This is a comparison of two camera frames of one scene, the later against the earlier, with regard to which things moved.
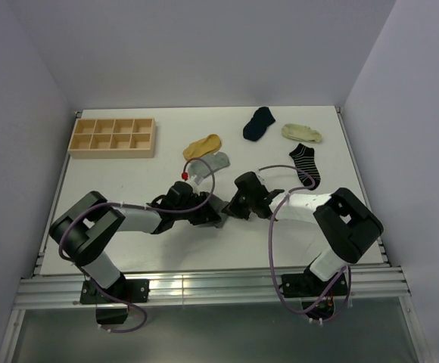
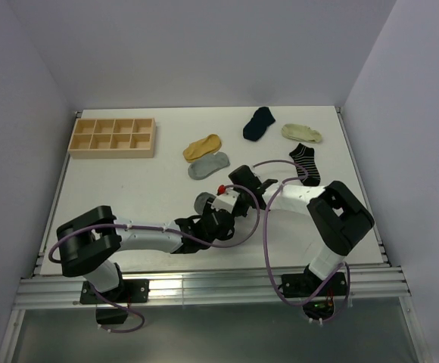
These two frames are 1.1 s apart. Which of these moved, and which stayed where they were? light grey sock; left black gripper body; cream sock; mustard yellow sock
Moved: left black gripper body
Stayed: cream sock; mustard yellow sock; light grey sock
